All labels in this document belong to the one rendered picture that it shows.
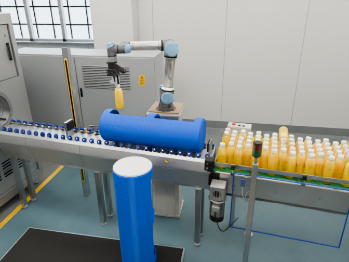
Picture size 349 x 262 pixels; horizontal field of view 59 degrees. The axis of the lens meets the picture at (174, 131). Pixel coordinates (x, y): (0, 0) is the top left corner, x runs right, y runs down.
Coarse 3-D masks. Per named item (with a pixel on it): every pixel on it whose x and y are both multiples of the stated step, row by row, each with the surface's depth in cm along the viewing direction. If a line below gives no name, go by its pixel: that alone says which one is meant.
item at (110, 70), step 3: (108, 63) 257; (111, 63) 254; (114, 63) 257; (108, 66) 260; (111, 66) 257; (108, 69) 260; (111, 69) 258; (114, 69) 257; (108, 72) 259; (111, 72) 258; (117, 72) 260; (108, 75) 259; (111, 75) 259
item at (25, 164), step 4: (24, 160) 333; (24, 164) 335; (28, 164) 338; (24, 168) 338; (28, 168) 339; (24, 172) 340; (28, 172) 340; (28, 176) 341; (28, 180) 343; (32, 180) 347; (28, 184) 346; (32, 184) 348; (28, 188) 348; (32, 188) 349; (32, 192) 349; (32, 196) 352; (32, 200) 354
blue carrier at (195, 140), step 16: (112, 112) 282; (112, 128) 260; (128, 128) 256; (144, 128) 252; (160, 128) 248; (176, 128) 245; (192, 128) 242; (144, 144) 260; (160, 144) 253; (176, 144) 247; (192, 144) 243
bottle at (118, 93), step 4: (116, 88) 264; (120, 88) 265; (116, 92) 264; (120, 92) 264; (116, 96) 265; (120, 96) 265; (116, 100) 267; (120, 100) 267; (116, 104) 269; (120, 104) 268; (120, 108) 269
